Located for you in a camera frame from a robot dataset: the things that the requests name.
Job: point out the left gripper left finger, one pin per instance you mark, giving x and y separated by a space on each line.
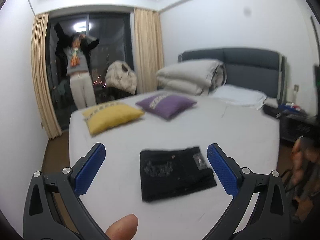
43 220

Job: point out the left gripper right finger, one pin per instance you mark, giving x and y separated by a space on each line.
259 208

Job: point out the black denim pants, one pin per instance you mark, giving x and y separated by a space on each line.
168 174

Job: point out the right hand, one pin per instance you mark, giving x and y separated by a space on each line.
298 156

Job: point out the left hand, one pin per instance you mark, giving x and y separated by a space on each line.
123 229

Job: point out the dark nightstand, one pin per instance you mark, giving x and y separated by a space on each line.
293 122

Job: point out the yellow pillow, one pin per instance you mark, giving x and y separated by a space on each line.
109 115

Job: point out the white pillow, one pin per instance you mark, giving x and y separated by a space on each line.
239 96

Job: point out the beige left curtain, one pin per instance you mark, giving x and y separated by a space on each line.
39 75

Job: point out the beige curtain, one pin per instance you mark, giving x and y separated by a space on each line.
148 48
39 75

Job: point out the dark grey headboard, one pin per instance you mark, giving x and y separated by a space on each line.
251 68

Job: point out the purple pillow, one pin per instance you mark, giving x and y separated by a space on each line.
166 105

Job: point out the folded beige duvet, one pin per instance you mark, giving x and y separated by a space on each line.
194 77

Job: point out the person by window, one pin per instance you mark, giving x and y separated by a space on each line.
75 54

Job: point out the beige right curtain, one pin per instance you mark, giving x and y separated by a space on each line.
148 48

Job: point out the dark window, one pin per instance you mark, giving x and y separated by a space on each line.
114 33

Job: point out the wall socket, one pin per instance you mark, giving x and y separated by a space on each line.
296 88

